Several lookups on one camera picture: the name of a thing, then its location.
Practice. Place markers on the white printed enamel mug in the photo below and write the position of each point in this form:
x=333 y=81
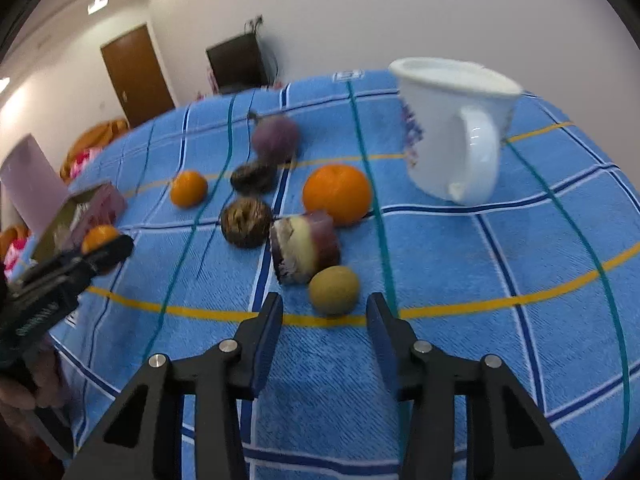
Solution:
x=456 y=116

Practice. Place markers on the purple round turnip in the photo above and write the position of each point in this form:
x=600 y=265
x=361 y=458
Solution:
x=275 y=138

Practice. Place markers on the brown wooden door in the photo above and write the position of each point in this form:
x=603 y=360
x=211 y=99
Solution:
x=136 y=76

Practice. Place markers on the blue plaid towel cloth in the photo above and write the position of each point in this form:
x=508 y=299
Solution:
x=545 y=274

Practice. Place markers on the ceiling light fixture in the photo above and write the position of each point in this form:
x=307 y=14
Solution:
x=96 y=6

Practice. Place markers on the black flat television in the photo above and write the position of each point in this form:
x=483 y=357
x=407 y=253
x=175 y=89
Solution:
x=237 y=64

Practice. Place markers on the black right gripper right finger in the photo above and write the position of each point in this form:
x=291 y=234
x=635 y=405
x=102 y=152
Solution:
x=507 y=436

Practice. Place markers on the orange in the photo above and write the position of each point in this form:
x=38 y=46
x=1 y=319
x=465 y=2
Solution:
x=98 y=237
x=341 y=191
x=188 y=189

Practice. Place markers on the orange brown sofa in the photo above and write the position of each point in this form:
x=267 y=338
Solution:
x=95 y=138

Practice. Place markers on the dark brown rough bulb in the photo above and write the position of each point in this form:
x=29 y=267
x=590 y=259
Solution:
x=245 y=223

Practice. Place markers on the cut purple taro piece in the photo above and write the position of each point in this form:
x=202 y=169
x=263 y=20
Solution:
x=302 y=246

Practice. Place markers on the pink floral cushion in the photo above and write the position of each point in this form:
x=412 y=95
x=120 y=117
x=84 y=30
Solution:
x=82 y=160

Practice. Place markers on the pink tin storage box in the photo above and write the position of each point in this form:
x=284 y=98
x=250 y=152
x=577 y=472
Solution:
x=59 y=219

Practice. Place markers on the white wall power socket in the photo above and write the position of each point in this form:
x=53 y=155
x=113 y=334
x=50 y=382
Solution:
x=253 y=24

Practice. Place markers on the dark brown flat bulb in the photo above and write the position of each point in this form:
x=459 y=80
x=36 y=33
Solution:
x=254 y=178

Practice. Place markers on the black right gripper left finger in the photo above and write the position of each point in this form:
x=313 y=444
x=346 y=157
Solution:
x=140 y=435

